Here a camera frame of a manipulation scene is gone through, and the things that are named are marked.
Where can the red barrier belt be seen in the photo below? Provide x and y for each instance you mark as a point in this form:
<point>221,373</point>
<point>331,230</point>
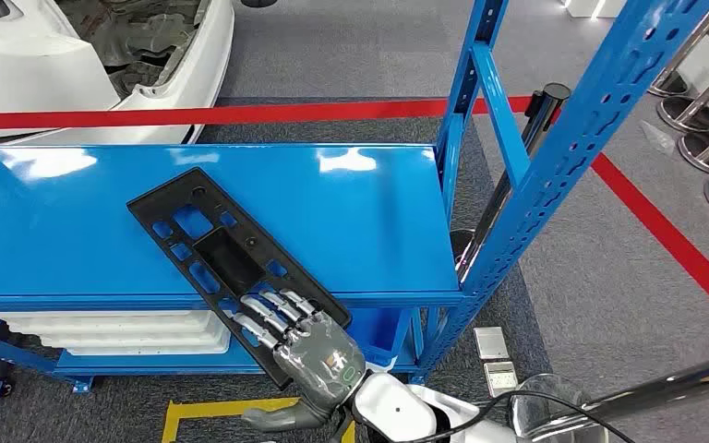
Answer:
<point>666,238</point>
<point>207,115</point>

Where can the silver floor socket plate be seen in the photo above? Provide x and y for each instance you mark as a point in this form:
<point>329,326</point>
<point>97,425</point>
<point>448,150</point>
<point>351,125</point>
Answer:
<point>491,342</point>
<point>501,379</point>

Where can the black plastic panel part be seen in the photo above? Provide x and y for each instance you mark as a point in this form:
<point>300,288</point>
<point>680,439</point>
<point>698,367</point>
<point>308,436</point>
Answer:
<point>220,257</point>

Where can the white car body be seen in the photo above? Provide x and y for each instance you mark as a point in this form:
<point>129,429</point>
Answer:
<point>24,73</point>

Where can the blue metal shelf rack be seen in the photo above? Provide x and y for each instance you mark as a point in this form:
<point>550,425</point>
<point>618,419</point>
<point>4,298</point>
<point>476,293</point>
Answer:
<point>330,214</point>

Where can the yellow floor tape square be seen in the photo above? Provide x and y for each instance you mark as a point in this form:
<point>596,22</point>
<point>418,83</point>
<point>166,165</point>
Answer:
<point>220,408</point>

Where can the blue plastic bin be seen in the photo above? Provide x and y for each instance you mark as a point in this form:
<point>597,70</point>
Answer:
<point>379,330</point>

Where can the chrome stanchion black top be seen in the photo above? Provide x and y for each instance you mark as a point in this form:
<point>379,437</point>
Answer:
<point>666,385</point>
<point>541,122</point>

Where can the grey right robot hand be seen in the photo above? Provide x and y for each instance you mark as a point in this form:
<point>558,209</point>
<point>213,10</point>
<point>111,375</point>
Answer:
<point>321,367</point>

